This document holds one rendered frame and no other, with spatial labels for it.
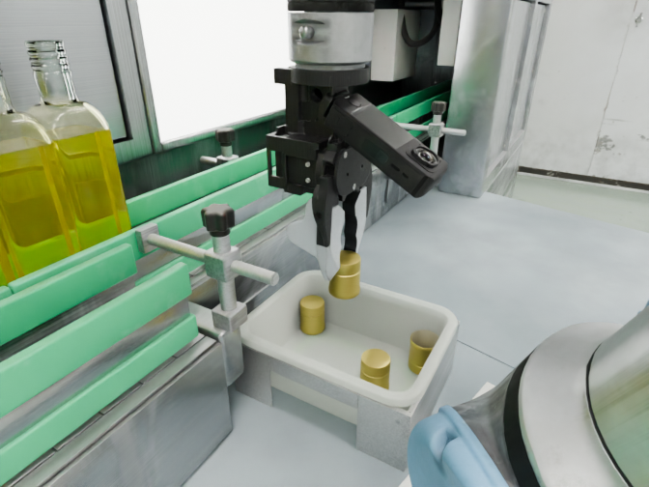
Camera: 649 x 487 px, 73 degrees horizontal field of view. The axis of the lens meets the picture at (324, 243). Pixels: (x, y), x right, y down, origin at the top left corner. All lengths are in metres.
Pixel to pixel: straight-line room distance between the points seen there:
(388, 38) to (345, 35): 0.93
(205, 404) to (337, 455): 0.15
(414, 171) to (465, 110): 0.78
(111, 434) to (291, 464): 0.19
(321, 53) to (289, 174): 0.12
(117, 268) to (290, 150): 0.20
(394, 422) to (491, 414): 0.24
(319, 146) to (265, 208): 0.26
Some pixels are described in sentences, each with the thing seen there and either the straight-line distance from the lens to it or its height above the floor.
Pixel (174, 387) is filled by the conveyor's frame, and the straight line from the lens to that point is 0.43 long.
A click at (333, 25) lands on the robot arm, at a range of 0.39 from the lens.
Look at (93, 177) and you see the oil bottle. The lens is 0.47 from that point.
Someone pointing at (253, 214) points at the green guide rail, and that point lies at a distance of 0.63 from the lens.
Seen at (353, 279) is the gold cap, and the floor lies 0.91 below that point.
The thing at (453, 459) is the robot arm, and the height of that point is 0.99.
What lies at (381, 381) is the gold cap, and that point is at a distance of 0.53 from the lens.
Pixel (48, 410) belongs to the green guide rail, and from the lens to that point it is 0.38.
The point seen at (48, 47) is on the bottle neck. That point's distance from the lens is 0.46.
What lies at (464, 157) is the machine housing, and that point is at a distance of 1.17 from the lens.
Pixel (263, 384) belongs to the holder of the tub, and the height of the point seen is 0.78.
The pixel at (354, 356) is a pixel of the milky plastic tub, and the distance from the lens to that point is 0.59.
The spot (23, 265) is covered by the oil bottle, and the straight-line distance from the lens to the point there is 0.45.
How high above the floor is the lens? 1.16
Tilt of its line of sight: 27 degrees down
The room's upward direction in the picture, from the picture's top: straight up
